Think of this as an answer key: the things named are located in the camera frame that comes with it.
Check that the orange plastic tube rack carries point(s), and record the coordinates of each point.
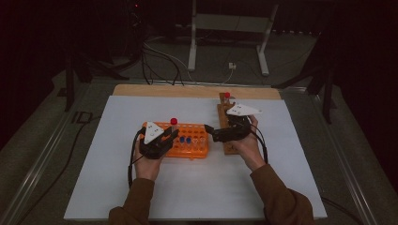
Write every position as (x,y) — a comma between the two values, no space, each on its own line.
(191,126)

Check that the red capped test tube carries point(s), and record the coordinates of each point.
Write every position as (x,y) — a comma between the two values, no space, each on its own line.
(227,94)
(174,121)

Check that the person's left hand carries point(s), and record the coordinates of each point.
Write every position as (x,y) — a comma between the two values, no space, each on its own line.
(147,168)

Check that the white metal stand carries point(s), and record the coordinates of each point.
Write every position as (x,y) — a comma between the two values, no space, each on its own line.
(191,47)

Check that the wooden tube rack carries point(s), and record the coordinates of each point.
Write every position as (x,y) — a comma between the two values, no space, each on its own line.
(221,114)

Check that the clear test tube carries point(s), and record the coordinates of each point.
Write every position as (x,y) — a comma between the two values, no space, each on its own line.
(202,142)
(195,142)

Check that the metal floor rail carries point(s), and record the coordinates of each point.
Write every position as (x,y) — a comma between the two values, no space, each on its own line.
(342,157)
(47,150)

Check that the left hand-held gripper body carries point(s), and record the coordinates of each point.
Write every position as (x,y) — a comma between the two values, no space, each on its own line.
(151,132)

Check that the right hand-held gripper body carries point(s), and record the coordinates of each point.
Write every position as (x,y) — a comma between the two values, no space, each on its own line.
(241,109)

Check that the person's right hand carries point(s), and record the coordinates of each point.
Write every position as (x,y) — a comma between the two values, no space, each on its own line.
(250,150)

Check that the white power plug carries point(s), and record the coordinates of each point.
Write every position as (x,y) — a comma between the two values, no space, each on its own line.
(232,65)

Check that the blue capped test tube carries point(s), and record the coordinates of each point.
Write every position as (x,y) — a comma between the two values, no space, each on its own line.
(182,139)
(188,140)

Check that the dark equipment with red light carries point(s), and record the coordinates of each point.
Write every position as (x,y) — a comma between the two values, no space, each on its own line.
(136,18)

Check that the black tripod stand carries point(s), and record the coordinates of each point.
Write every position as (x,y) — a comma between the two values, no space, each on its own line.
(69,93)
(327,103)

